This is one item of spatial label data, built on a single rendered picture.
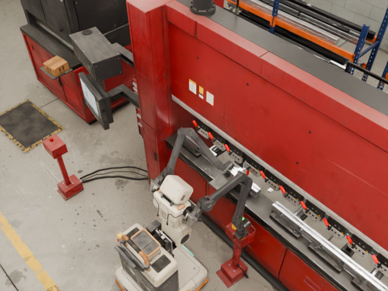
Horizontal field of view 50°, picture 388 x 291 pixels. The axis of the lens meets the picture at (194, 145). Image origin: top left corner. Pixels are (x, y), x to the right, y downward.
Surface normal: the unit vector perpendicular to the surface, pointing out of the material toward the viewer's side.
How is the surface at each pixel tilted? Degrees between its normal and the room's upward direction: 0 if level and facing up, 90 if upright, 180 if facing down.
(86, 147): 0
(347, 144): 90
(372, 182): 90
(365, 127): 90
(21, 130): 0
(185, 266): 0
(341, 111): 90
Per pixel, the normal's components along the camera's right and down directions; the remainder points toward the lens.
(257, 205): 0.00, -0.69
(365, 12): -0.72, 0.51
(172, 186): -0.53, -0.09
